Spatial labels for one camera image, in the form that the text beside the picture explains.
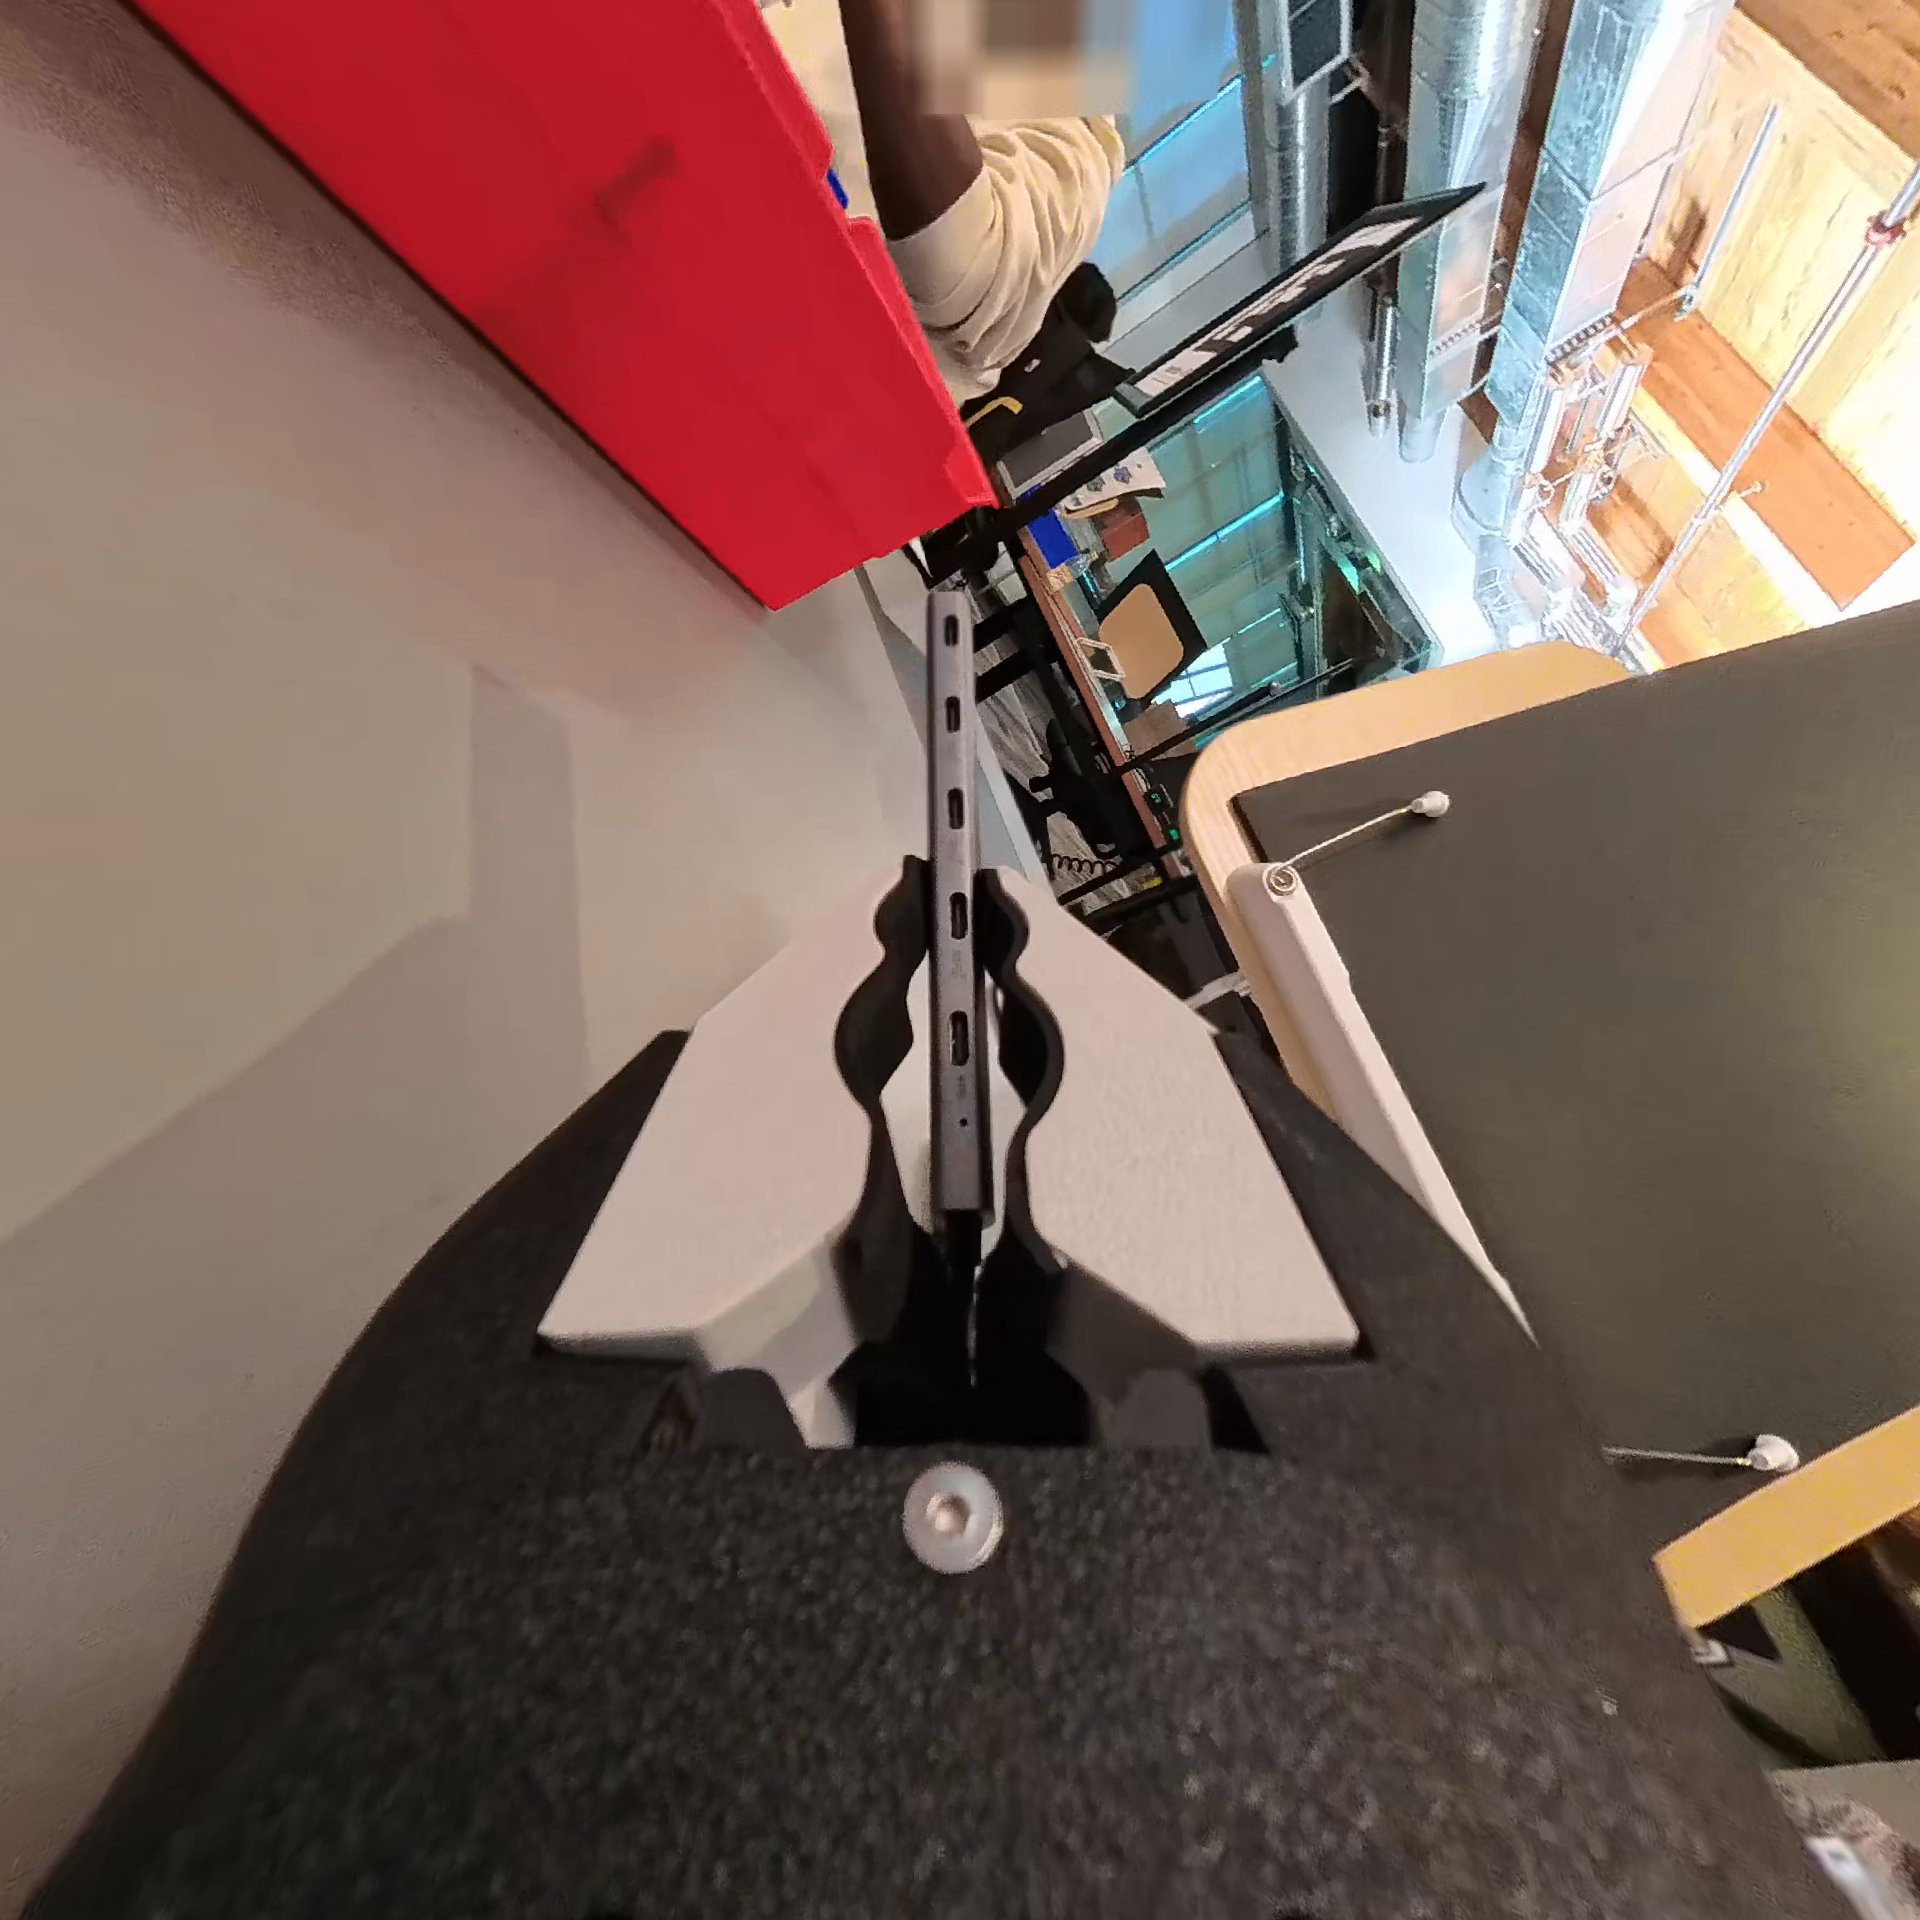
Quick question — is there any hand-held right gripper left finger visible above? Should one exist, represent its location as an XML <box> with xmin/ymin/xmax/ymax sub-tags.
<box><xmin>539</xmin><ymin>861</ymin><xmax>922</xmax><ymax>1448</ymax></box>

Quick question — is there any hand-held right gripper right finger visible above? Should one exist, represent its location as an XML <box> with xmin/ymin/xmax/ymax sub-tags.
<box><xmin>977</xmin><ymin>877</ymin><xmax>1360</xmax><ymax>1442</ymax></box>

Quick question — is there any silver USB hub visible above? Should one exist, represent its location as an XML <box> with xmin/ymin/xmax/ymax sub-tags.
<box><xmin>922</xmin><ymin>584</ymin><xmax>1003</xmax><ymax>1216</ymax></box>

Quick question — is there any grey desk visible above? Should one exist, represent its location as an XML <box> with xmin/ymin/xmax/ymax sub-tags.
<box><xmin>0</xmin><ymin>0</ymin><xmax>1081</xmax><ymax>1920</ymax></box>

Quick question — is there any white bar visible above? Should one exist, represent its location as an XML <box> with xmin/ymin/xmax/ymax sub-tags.
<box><xmin>1228</xmin><ymin>856</ymin><xmax>1532</xmax><ymax>1337</ymax></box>

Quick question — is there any black panel wooden edge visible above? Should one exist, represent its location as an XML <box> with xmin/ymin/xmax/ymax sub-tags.
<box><xmin>1180</xmin><ymin>598</ymin><xmax>1920</xmax><ymax>1629</ymax></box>

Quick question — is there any black framed marker sign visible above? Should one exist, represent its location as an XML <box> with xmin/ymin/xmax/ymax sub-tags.
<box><xmin>1124</xmin><ymin>183</ymin><xmax>1488</xmax><ymax>414</ymax></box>

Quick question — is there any red plastic bin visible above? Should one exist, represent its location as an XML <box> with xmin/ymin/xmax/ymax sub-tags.
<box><xmin>135</xmin><ymin>0</ymin><xmax>994</xmax><ymax>607</ymax></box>

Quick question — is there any metal ceiling pipe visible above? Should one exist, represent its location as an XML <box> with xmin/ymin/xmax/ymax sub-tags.
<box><xmin>1628</xmin><ymin>134</ymin><xmax>1920</xmax><ymax>646</ymax></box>

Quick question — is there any steel wire white tip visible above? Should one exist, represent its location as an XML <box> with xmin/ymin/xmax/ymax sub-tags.
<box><xmin>1266</xmin><ymin>791</ymin><xmax>1455</xmax><ymax>898</ymax></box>
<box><xmin>1605</xmin><ymin>1431</ymin><xmax>1802</xmax><ymax>1473</ymax></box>

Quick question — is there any silver ventilation duct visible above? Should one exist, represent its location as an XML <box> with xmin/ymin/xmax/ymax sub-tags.
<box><xmin>1394</xmin><ymin>0</ymin><xmax>1547</xmax><ymax>458</ymax></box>
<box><xmin>1456</xmin><ymin>0</ymin><xmax>1741</xmax><ymax>541</ymax></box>

